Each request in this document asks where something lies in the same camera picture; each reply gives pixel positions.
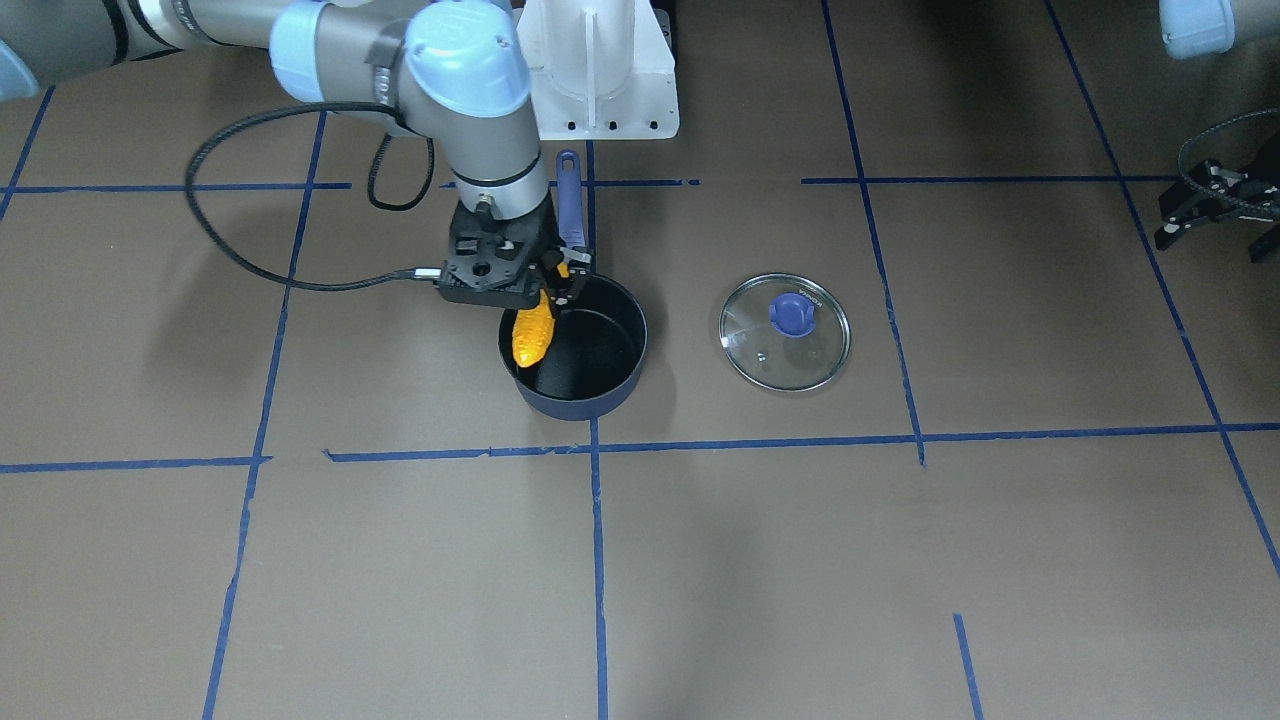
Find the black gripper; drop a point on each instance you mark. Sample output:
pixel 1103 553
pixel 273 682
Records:
pixel 566 279

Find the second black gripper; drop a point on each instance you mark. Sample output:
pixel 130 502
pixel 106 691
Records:
pixel 1232 196

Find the yellow toy corn cob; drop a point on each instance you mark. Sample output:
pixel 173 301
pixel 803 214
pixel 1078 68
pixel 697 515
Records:
pixel 535 328

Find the dark blue saucepan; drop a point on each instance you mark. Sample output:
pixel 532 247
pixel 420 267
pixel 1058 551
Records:
pixel 595 360

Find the glass lid blue knob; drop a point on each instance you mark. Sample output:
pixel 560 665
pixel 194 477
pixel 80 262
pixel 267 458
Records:
pixel 784 332

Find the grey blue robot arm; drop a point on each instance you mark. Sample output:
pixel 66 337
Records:
pixel 451 72

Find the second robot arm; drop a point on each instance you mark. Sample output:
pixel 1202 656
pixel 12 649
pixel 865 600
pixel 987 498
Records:
pixel 1199 28

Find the brown paper table mat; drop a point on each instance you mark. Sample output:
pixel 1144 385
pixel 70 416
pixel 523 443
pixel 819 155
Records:
pixel 1043 487

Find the white camera mast post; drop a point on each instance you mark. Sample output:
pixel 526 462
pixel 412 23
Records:
pixel 602 70

